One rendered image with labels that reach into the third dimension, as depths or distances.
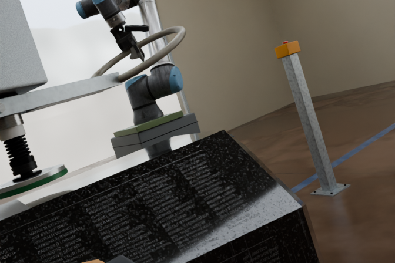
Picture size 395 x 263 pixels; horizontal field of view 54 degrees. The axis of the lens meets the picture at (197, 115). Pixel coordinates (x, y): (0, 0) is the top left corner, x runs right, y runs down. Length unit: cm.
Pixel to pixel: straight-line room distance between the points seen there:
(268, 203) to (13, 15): 88
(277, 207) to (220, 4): 731
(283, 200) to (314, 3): 759
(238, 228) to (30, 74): 71
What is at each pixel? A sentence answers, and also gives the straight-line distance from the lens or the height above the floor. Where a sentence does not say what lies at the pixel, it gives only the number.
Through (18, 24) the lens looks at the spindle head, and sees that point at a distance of 123.
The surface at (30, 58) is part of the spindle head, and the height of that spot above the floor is 121.
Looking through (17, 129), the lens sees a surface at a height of 102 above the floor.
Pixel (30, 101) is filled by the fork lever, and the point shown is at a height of 109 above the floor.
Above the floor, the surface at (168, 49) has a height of 115.
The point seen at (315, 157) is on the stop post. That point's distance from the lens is 284.
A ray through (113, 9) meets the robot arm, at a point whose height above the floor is 144.
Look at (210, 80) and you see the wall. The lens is 752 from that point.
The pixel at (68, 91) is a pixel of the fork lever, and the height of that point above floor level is 110.
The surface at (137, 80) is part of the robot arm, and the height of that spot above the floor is 113.
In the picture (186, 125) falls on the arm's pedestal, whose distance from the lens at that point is 225.
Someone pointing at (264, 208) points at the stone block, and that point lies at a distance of 106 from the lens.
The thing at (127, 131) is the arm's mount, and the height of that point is 87.
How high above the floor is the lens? 98
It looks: 4 degrees down
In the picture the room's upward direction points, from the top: 18 degrees counter-clockwise
